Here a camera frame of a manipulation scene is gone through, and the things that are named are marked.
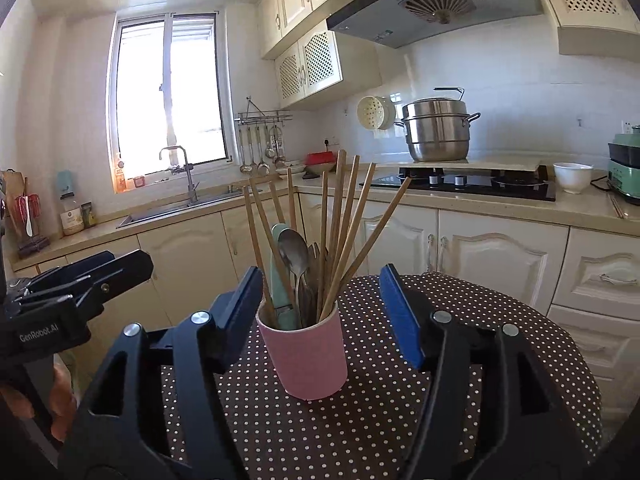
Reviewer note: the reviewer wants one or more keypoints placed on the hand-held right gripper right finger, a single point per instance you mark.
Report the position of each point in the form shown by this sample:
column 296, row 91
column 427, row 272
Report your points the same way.
column 400, row 320

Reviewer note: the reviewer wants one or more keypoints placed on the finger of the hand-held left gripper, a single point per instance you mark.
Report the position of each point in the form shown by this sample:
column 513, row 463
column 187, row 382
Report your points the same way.
column 75, row 266
column 125, row 270

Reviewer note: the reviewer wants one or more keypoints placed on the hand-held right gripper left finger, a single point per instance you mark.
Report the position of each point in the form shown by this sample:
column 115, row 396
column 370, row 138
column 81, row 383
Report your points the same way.
column 245, row 300

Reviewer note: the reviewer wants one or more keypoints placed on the metal spoon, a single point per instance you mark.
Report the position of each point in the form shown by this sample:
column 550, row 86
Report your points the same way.
column 294, row 255

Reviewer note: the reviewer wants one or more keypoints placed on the bunch of wooden chopsticks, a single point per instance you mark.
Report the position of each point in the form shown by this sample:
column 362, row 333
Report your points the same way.
column 364, row 247

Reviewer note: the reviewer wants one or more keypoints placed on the pink cup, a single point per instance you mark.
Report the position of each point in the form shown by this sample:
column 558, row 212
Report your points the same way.
column 305, row 355

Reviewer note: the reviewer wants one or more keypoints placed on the person's left hand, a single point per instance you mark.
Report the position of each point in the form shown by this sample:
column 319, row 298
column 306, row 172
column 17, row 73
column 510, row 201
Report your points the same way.
column 64, row 400

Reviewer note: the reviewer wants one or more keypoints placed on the bottle with blue cap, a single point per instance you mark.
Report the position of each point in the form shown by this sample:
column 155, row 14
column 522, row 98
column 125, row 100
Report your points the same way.
column 71, row 215

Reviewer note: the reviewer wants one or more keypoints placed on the small dark jar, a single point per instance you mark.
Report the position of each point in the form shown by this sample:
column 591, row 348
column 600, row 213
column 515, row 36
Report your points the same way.
column 88, row 216

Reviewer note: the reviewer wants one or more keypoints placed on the red and white utensil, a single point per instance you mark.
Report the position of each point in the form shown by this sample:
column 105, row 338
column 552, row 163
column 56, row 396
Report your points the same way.
column 29, row 215

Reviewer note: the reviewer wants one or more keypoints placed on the steel kitchen sink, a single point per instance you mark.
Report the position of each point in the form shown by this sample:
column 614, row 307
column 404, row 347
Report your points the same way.
column 165, row 212

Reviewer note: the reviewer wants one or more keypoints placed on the orange bottle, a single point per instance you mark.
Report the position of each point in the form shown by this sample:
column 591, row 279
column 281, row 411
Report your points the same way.
column 120, row 180

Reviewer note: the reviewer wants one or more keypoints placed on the wooden cutting board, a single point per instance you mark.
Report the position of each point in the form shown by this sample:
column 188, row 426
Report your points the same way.
column 12, row 195

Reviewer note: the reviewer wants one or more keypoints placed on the cream kitchen base cabinets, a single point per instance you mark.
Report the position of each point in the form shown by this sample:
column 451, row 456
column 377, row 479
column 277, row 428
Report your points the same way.
column 490, row 260

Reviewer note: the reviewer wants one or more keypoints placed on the metal faucet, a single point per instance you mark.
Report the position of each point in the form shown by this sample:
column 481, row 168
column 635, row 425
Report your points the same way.
column 189, row 180

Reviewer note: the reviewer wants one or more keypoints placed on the round polka dot table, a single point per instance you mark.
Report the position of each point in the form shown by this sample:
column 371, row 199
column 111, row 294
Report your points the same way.
column 350, row 435

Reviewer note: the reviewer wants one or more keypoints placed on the hanging metal ladle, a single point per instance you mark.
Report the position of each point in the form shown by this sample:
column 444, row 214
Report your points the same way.
column 244, row 167
column 263, row 169

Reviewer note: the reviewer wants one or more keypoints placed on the hanging metal strainer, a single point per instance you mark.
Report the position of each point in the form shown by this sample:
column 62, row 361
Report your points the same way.
column 276, row 157

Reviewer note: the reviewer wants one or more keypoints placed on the black gas hob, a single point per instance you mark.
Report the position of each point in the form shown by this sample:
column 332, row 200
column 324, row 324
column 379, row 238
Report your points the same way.
column 470, row 185

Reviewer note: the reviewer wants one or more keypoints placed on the red container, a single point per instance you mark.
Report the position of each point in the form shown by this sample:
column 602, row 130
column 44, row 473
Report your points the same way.
column 320, row 162

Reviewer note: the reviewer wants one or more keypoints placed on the kitchen window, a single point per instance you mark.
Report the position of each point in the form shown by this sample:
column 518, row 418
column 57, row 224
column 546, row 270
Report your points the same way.
column 145, row 100

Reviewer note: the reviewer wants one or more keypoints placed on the stainless steel steamer pot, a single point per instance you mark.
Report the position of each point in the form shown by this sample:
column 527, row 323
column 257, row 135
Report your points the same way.
column 437, row 135

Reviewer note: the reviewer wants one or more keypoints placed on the cream colander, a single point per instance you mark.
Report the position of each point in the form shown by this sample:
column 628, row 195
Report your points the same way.
column 372, row 112

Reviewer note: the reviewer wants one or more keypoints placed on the white bowl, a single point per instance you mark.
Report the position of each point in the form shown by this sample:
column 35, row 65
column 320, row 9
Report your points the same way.
column 572, row 180

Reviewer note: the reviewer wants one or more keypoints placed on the cream upper cabinets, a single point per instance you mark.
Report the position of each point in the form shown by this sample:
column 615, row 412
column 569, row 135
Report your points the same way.
column 310, row 65

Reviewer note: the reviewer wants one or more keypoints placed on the green kitchen appliance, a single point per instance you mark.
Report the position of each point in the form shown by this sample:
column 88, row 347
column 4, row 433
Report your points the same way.
column 625, row 167

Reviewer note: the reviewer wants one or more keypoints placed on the grey range hood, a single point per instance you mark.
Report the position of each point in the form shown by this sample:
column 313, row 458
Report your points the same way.
column 425, row 15

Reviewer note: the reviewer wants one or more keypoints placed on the wall utensil rack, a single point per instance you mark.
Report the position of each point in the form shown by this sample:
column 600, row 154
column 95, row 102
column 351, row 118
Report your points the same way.
column 262, row 117

